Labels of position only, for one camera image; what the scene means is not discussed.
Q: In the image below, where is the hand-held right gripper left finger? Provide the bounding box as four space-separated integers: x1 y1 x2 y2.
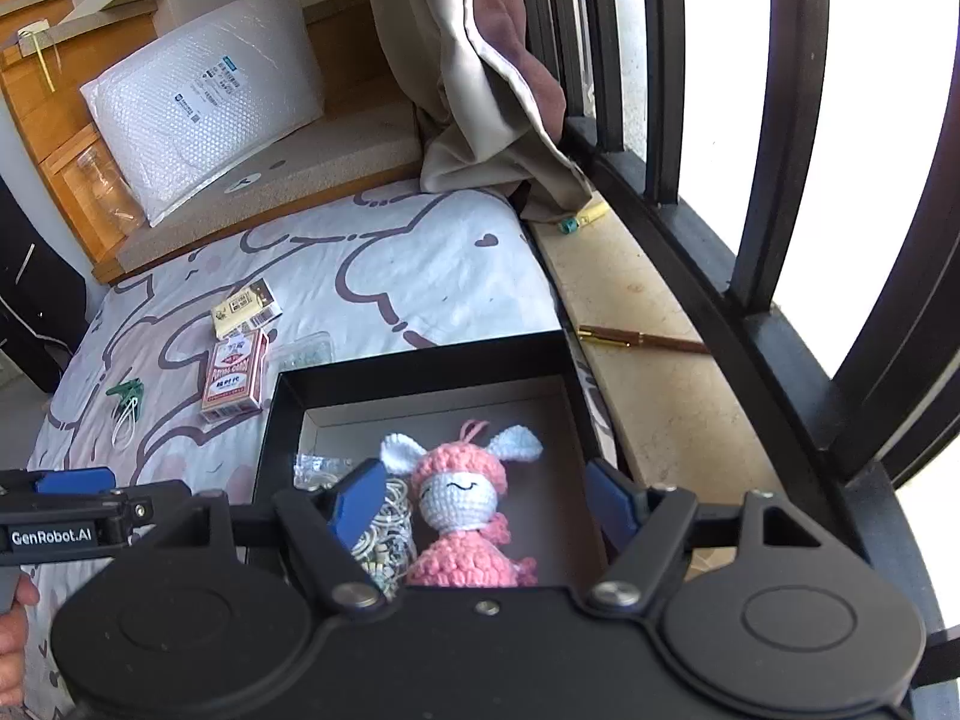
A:
180 457 387 616

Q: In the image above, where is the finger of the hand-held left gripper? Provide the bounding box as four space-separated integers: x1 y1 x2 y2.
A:
0 467 117 500
97 478 194 545

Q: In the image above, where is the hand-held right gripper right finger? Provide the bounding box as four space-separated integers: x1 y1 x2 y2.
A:
583 457 826 612

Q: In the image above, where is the pink crochet doll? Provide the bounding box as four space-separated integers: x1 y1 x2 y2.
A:
380 420 545 590

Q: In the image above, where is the black storage box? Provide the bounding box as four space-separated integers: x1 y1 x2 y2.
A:
250 328 622 595

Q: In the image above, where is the clear press-on nail case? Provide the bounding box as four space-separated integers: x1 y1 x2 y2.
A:
265 331 335 377

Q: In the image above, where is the beige drink packet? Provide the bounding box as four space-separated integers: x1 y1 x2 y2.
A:
211 278 283 341

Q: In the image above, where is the person's left hand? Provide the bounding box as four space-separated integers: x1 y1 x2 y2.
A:
0 574 41 700

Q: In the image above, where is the bag of rubber bands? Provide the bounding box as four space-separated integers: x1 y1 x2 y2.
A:
294 453 418 602

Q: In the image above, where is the white rubber band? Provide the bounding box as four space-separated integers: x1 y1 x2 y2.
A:
110 397 144 449

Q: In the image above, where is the red playing card box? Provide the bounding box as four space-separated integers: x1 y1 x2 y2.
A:
198 329 272 424

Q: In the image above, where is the brown pen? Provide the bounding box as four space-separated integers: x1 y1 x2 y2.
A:
575 324 710 356

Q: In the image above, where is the black garment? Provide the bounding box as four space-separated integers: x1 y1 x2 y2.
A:
0 178 92 395

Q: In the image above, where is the stone window sill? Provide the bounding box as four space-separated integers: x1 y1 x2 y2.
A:
523 201 809 572

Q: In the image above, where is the printed bed sheet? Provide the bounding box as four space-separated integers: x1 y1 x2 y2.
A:
0 186 625 720

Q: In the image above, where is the small yellow green trinket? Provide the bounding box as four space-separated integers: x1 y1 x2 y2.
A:
558 203 611 236

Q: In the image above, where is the clear glass bottle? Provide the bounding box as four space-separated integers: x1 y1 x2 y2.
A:
74 149 137 224

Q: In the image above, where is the beige bear-face cushion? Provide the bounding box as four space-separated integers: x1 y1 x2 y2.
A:
116 108 422 280

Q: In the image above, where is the wooden headboard cabinet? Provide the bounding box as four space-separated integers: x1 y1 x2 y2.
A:
0 0 422 286

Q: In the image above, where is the white bubble mailer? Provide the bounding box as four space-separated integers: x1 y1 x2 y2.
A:
79 0 326 229

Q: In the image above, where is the beige curtain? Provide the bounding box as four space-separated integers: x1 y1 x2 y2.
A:
355 0 602 212

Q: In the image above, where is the yellow green ribbon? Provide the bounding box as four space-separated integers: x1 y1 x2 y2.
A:
18 25 59 95

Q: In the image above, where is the black window grille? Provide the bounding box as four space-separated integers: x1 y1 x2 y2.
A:
510 0 960 720

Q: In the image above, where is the white flat box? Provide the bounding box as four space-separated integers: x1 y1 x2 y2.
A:
57 0 172 26

